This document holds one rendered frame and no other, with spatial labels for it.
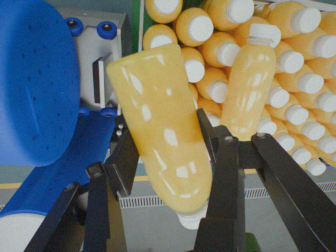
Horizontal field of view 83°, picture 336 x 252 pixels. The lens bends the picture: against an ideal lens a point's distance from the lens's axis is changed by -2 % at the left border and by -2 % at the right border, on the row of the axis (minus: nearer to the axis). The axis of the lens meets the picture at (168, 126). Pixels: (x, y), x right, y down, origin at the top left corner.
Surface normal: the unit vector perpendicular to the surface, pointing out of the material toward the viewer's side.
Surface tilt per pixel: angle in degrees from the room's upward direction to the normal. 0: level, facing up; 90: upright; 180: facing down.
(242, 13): 0
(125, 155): 89
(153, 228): 0
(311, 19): 0
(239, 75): 62
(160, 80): 18
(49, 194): 90
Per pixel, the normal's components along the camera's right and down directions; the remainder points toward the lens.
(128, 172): 0.96, -0.28
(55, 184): 0.39, -0.82
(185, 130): 0.54, 0.14
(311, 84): 0.08, 0.47
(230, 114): -0.76, 0.24
